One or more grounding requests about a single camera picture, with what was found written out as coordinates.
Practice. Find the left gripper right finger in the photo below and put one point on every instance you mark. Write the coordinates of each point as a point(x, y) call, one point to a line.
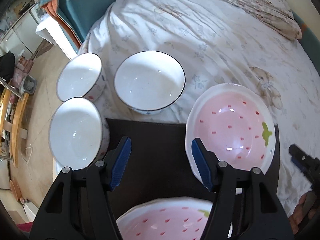
point(220, 180)

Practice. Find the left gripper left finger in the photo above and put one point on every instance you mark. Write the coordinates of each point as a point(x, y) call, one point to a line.
point(103, 177)

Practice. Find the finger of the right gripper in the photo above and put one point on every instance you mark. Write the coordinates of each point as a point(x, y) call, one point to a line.
point(308, 165)

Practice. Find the small white fish bowl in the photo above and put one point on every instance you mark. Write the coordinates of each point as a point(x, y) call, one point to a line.
point(78, 135)
point(83, 77)

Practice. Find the pink strawberry plate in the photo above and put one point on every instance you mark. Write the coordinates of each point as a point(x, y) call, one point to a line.
point(167, 218)
point(234, 123)

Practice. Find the large white bowl black rim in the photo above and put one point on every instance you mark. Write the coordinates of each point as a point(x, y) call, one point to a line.
point(148, 82)

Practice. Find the person's right hand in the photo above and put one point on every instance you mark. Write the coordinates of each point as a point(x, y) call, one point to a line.
point(297, 216)

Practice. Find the black rectangular mat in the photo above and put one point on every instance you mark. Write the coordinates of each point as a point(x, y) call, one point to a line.
point(158, 168)

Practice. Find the wooden shelf rack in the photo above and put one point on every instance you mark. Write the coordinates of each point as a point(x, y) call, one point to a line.
point(17, 133)

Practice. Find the teal mattress edge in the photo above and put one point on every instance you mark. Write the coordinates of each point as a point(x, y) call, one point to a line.
point(309, 41)

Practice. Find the white floral bed sheet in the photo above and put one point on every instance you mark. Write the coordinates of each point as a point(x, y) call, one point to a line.
point(216, 43)

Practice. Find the white cabinet unit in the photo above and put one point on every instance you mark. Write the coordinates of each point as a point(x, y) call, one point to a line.
point(21, 38)

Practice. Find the white bedside cabinet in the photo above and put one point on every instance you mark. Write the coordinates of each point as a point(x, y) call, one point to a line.
point(51, 31)

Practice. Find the teal orange folded blanket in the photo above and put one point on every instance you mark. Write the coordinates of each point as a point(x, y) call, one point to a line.
point(75, 17)

